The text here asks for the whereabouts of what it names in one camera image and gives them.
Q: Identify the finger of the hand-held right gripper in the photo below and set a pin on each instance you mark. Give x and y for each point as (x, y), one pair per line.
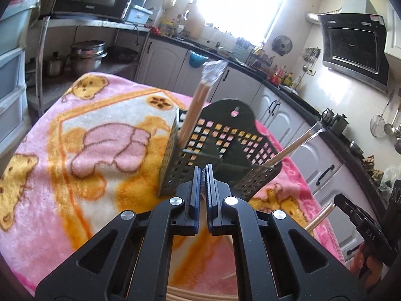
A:
(351, 210)

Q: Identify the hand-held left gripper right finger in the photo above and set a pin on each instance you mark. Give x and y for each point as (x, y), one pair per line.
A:
(213, 203)

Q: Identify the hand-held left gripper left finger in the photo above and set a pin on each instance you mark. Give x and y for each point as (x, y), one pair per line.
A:
(196, 201)

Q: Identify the dark green perforated utensil holder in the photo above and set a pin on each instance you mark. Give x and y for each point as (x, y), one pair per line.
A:
(225, 144)

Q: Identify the person's right hand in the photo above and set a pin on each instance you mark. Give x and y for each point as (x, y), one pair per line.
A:
(371, 265)

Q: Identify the ginger roots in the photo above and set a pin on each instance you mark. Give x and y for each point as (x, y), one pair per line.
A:
(372, 166)

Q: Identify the steel bowl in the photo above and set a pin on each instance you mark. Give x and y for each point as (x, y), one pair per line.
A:
(356, 149)

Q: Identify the metal kettle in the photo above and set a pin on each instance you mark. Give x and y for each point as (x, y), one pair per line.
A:
(341, 124)

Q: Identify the hanging steel ladle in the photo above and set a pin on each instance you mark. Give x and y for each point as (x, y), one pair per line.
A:
(390, 128)

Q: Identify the steel kettle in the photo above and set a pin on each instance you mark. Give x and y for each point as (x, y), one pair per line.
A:
(328, 117)

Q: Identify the white lower kitchen cabinets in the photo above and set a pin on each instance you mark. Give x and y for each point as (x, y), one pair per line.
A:
(291, 122)

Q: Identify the pink bear printed blanket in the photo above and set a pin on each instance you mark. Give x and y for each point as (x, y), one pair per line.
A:
(78, 150)

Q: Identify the blue hanging plastic basket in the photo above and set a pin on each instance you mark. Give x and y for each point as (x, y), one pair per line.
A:
(197, 60)

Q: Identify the group of sauce bottles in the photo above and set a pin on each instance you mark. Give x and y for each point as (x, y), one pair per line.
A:
(280, 76)

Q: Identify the black range hood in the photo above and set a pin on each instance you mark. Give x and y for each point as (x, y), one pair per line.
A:
(354, 47)

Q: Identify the black wok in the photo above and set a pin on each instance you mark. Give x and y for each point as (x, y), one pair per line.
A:
(122, 55)

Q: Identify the wooden cutting board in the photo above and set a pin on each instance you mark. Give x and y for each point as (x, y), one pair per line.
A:
(197, 22)

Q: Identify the stacked steel pots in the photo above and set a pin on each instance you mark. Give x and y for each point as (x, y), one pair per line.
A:
(87, 58)

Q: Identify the white upper kitchen cabinet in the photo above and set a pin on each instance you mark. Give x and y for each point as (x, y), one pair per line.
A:
(394, 34)

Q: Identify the light blue plastic box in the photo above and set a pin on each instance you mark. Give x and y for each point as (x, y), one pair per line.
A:
(139, 15)

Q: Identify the small lidded steel pot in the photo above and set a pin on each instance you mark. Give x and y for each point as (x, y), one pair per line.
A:
(54, 65)

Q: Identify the metal shelf rack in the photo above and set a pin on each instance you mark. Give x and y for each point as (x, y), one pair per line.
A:
(42, 53)

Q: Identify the plastic storage drawers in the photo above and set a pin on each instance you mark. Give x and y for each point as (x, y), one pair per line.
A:
(12, 78)

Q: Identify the small wall fan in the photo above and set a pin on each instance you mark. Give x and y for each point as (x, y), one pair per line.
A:
(282, 45)

